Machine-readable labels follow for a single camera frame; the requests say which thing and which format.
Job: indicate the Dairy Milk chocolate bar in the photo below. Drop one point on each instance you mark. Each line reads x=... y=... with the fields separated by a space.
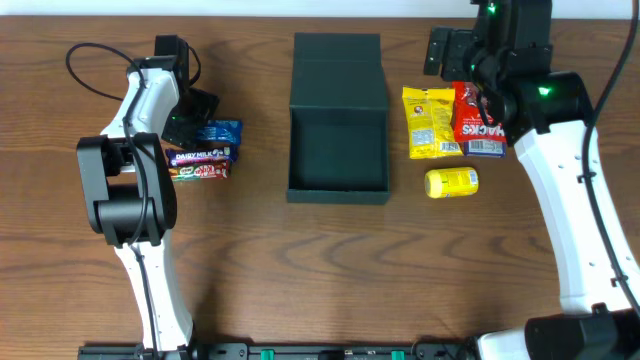
x=177 y=158

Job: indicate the KitKat Milo chocolate bar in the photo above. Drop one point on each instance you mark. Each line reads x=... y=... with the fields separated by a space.
x=214 y=170

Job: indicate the red snack bag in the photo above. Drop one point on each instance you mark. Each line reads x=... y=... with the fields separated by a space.
x=467 y=123

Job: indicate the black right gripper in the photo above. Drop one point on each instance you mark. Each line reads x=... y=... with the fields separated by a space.
x=451 y=55

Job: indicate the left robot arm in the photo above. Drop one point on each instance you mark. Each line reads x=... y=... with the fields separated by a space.
x=131 y=200

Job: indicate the small blue box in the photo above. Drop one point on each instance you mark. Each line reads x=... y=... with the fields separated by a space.
x=484 y=148

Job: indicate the yellow snack bag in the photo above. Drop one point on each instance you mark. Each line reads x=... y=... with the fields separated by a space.
x=429 y=113

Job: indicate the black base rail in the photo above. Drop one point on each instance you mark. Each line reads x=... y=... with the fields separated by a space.
x=243 y=351

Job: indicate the blue Oreo cookie pack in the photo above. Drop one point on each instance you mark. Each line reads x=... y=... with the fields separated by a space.
x=223 y=131

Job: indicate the dark green open box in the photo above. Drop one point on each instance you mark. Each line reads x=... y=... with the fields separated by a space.
x=339 y=110

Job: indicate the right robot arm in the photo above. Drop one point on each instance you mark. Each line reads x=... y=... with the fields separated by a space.
x=550 y=122

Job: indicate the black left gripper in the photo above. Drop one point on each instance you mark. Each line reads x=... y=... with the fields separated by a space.
x=190 y=118

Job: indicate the yellow cylindrical candy container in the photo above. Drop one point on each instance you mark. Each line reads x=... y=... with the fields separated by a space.
x=451 y=182

